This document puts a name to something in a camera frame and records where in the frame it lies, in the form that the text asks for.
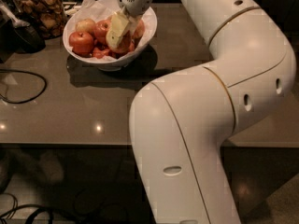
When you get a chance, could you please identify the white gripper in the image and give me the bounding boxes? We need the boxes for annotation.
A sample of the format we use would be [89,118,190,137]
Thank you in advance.
[106,0,152,49]

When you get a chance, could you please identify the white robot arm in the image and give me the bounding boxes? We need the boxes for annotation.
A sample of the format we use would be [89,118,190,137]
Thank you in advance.
[129,0,296,224]

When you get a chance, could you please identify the red apple centre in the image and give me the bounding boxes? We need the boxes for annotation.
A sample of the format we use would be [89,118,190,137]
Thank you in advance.
[93,20,110,45]

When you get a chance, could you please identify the white ceramic bowl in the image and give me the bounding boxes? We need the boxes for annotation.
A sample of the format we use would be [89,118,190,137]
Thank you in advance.
[62,0,158,72]

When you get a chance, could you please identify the small red apple bottom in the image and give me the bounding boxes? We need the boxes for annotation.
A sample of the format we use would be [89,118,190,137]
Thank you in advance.
[92,47,111,59]

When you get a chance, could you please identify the red-yellow apple right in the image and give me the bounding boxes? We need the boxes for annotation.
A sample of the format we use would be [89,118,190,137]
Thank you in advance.
[133,20,145,39]

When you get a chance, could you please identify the pale apple back left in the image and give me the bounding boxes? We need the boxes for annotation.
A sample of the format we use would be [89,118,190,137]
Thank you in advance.
[75,19,95,35]

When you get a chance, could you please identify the red apple front left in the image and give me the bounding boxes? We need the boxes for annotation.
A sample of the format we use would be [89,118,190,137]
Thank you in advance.
[69,32,94,57]

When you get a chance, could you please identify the white paper bowl liner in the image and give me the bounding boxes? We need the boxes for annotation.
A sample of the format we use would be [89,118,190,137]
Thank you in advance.
[70,0,157,26]

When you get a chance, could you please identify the glass jar of dried chips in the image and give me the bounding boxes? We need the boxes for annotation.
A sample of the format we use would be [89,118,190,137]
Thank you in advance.
[13,0,66,39]

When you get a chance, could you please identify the white shoe under table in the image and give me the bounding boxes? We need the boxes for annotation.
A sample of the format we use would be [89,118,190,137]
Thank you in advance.
[38,151,64,185]

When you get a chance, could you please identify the black appliance with handle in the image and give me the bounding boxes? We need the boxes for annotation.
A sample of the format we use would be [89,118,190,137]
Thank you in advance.
[0,1,46,63]

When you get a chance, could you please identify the black cable on table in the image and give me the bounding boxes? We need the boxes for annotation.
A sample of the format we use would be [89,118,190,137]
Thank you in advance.
[0,68,48,105]

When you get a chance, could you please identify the black cables on floor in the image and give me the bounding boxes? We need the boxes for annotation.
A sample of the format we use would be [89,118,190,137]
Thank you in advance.
[0,187,104,224]

